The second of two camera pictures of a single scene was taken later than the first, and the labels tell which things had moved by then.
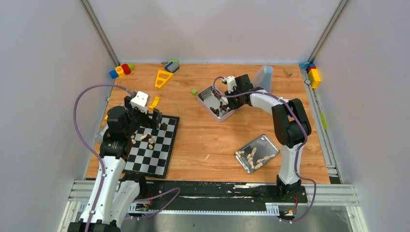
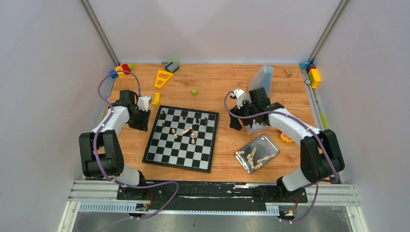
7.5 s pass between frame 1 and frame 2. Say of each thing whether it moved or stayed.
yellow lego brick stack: stayed
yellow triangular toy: stayed
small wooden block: stayed
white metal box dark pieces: moved
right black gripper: moved
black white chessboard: moved
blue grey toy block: stayed
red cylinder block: stayed
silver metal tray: stayed
